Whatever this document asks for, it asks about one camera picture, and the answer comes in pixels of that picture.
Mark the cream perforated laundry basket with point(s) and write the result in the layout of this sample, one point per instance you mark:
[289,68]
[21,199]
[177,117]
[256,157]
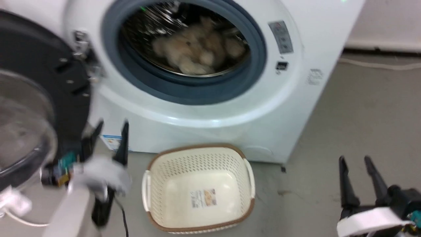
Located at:
[200,194]

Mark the white front-load washing machine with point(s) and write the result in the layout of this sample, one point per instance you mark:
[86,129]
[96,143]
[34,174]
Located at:
[279,108]

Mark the dark round washer door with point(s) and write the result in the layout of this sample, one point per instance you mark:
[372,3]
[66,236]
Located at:
[39,75]

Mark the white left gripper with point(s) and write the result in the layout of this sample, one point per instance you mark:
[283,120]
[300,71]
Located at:
[98,174]

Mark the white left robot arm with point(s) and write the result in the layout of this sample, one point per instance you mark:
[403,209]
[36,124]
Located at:
[70,214]

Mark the beige plush toy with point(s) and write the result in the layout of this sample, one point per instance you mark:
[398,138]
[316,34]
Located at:
[197,49]

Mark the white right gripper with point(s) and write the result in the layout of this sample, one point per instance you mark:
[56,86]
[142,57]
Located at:
[381,214]

